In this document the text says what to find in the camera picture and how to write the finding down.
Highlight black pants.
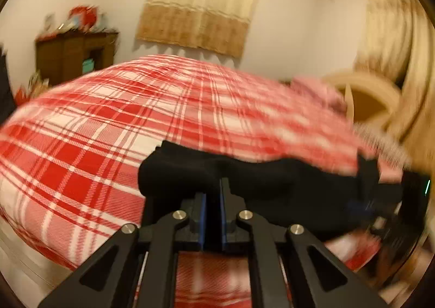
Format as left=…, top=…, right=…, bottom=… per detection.
left=138, top=141, right=382, bottom=242

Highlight striped pillow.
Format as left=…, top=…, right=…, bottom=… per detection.
left=353, top=122, right=412, bottom=169

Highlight cream round headboard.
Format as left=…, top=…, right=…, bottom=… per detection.
left=321, top=70, right=401, bottom=130

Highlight red plaid bed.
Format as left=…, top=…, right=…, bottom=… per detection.
left=0, top=53, right=406, bottom=308

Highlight pink folded blanket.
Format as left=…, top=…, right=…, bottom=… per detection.
left=290, top=77, right=347, bottom=115

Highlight beige floral side curtain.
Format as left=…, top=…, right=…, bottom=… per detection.
left=354, top=0, right=434, bottom=171

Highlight black folding chair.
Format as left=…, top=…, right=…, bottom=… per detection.
left=0, top=48, right=17, bottom=124

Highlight teal box under desk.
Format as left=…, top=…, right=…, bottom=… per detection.
left=82, top=59, right=94, bottom=75

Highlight dark wooden desk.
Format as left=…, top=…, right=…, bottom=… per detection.
left=35, top=30, right=119, bottom=86

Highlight red gift bags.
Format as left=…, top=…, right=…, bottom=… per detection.
left=68, top=6, right=98, bottom=31

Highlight beige window curtain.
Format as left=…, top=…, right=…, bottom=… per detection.
left=136, top=0, right=257, bottom=59

